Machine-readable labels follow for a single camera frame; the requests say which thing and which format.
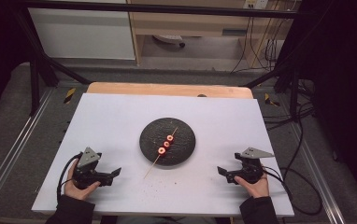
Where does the white cabinet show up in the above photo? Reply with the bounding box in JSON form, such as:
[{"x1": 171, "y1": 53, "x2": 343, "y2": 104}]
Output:
[{"x1": 27, "y1": 0, "x2": 136, "y2": 61}]

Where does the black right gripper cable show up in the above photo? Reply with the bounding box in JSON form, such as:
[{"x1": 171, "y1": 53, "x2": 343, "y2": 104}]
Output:
[{"x1": 261, "y1": 165, "x2": 324, "y2": 217}]

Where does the round black slate plate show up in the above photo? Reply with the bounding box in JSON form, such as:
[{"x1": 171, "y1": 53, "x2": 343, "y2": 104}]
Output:
[{"x1": 138, "y1": 117, "x2": 196, "y2": 166}]

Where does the yellow black floor tape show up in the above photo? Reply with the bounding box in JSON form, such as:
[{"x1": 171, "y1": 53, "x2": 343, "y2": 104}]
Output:
[
  {"x1": 264, "y1": 92, "x2": 281, "y2": 107},
  {"x1": 63, "y1": 87, "x2": 77, "y2": 105}
]

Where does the thin wooden skewer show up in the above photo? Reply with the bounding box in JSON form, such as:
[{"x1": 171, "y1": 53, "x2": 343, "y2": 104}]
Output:
[{"x1": 143, "y1": 126, "x2": 179, "y2": 180}]

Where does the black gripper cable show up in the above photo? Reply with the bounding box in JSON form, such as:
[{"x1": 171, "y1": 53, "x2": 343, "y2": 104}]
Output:
[
  {"x1": 261, "y1": 165, "x2": 324, "y2": 217},
  {"x1": 56, "y1": 151, "x2": 84, "y2": 203}
]

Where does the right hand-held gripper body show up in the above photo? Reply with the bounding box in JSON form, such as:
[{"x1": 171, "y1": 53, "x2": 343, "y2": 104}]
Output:
[{"x1": 229, "y1": 147, "x2": 276, "y2": 185}]

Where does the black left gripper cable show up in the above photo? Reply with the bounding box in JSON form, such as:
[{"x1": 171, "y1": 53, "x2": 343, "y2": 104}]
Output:
[{"x1": 56, "y1": 151, "x2": 84, "y2": 203}]

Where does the wooden table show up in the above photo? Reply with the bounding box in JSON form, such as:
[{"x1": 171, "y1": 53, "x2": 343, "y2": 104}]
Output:
[{"x1": 86, "y1": 81, "x2": 254, "y2": 100}]

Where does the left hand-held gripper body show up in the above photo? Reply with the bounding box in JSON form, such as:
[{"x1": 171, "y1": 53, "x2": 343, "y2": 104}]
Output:
[{"x1": 72, "y1": 147, "x2": 114, "y2": 190}]

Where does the black metal frame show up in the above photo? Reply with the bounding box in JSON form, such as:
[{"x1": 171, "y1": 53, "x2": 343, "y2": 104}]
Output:
[{"x1": 11, "y1": 0, "x2": 311, "y2": 118}]

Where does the aluminium floor rail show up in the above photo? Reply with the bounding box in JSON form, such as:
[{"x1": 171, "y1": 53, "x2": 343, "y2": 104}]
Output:
[
  {"x1": 290, "y1": 122, "x2": 347, "y2": 224},
  {"x1": 0, "y1": 89, "x2": 55, "y2": 204}
]

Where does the person's right hand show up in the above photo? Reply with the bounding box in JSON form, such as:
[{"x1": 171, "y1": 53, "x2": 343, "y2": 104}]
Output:
[{"x1": 234, "y1": 173, "x2": 270, "y2": 199}]

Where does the person's left hand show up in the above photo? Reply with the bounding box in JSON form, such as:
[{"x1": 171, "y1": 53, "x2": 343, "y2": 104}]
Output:
[{"x1": 64, "y1": 160, "x2": 102, "y2": 201}]

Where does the white wall socket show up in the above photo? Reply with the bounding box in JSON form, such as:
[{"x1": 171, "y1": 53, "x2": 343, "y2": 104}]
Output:
[{"x1": 242, "y1": 0, "x2": 270, "y2": 10}]

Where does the light wooden desk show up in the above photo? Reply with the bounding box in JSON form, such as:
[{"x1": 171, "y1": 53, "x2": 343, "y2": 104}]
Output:
[{"x1": 126, "y1": 0, "x2": 296, "y2": 67}]

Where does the bundle of black cables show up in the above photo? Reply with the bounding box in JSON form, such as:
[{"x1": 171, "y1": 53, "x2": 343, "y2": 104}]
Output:
[{"x1": 230, "y1": 17, "x2": 293, "y2": 75}]

